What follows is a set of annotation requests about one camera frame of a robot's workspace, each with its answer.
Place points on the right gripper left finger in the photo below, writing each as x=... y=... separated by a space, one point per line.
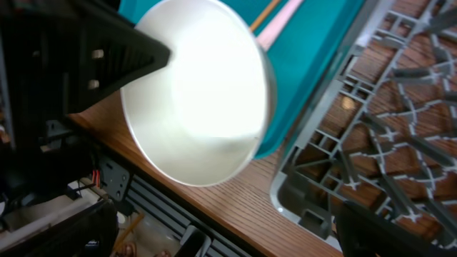
x=90 y=232

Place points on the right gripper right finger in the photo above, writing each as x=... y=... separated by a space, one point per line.
x=363 y=234

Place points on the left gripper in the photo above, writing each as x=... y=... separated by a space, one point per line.
x=59 y=58

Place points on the white bowl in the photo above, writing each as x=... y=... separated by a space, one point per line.
x=201 y=119

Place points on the grey dishwasher rack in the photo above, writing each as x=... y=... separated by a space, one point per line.
x=379 y=130

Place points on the white plastic fork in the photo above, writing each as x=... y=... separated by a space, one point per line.
x=274 y=27

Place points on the wooden chopstick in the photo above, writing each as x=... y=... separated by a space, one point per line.
x=264 y=14

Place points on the teal plastic tray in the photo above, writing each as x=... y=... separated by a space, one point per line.
x=299 y=56

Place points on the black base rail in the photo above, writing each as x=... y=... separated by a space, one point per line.
x=132 y=192

